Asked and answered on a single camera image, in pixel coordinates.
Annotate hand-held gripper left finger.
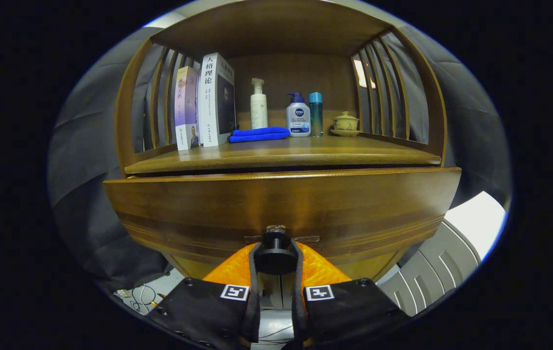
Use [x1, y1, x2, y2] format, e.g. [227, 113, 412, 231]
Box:
[145, 242, 262, 350]

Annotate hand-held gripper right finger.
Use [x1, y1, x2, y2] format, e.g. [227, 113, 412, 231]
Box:
[290, 241, 411, 350]

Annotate black round drawer knob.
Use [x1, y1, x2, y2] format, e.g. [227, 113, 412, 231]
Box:
[254, 229, 299, 275]

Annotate brown wooden drawer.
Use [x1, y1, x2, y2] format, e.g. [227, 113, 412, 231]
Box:
[103, 167, 463, 282]

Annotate wooden countertop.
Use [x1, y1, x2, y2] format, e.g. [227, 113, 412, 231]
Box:
[123, 135, 442, 175]

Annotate brown wooden cabinet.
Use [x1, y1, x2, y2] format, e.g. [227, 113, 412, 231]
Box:
[114, 0, 448, 282]

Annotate blue folded cloth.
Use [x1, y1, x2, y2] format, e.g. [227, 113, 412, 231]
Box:
[228, 126, 291, 143]

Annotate white bottle blue pump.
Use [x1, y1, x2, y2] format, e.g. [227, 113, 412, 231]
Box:
[286, 92, 311, 138]

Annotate teal transparent bottle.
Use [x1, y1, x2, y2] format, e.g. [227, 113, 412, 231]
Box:
[309, 92, 324, 137]

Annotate yellow lidded tea cup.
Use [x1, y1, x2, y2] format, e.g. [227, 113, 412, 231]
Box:
[332, 111, 360, 131]

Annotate tall white pump bottle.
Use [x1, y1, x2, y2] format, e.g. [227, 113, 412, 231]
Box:
[250, 78, 268, 130]

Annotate thick white book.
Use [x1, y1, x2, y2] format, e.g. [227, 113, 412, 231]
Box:
[197, 52, 237, 148]

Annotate purple book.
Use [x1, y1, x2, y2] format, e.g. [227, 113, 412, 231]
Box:
[174, 66, 199, 151]

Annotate floor cables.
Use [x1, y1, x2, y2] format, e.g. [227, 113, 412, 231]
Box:
[128, 283, 160, 313]

